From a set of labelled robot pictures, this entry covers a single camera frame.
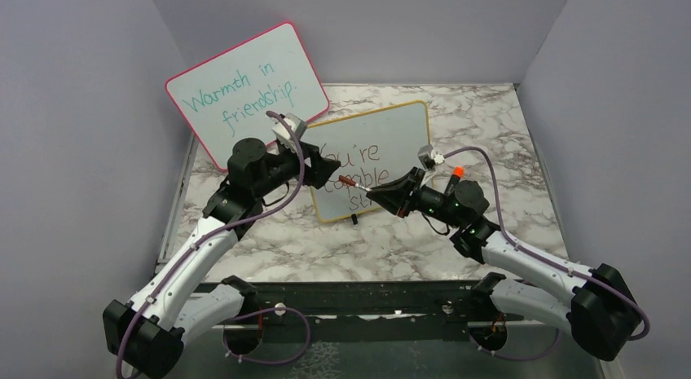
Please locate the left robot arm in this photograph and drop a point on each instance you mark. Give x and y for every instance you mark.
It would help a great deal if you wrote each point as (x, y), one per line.
(151, 330)

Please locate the pink framed whiteboard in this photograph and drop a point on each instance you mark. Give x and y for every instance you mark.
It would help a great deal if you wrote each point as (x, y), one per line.
(225, 98)

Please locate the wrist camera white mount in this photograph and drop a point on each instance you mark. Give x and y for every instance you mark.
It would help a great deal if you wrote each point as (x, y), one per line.
(289, 130)
(430, 159)

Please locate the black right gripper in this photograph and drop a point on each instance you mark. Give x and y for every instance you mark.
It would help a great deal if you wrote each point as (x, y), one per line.
(395, 195)

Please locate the yellow framed whiteboard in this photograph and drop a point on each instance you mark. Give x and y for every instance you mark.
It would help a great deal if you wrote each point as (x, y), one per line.
(373, 148)

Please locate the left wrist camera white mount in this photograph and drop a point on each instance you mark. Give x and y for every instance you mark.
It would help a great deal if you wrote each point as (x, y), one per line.
(289, 130)

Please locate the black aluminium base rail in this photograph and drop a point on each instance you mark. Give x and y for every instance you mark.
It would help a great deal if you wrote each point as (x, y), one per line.
(428, 310)

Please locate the black marker orange cap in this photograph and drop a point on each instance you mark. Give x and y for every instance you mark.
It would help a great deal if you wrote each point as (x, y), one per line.
(455, 177)

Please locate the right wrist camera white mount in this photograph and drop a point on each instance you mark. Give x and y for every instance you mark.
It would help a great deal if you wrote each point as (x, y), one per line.
(430, 159)

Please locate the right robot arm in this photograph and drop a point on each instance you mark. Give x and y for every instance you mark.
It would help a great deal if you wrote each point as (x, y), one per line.
(540, 258)

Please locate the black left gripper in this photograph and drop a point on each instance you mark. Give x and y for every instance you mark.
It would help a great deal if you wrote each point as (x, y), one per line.
(322, 168)

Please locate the brown marker cap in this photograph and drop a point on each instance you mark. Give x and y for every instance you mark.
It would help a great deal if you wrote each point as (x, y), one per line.
(347, 181)

